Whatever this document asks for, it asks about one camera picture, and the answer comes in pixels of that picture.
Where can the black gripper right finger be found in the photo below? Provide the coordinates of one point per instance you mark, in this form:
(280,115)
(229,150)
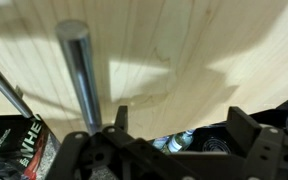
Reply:
(242,128)

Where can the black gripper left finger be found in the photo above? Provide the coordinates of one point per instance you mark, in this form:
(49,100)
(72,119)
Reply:
(121,118)

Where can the dark olive oil bottle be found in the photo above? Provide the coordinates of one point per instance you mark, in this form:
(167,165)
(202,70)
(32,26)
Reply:
(160,141)

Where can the black electric stove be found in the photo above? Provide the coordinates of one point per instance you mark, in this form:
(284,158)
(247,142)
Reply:
(217,140)

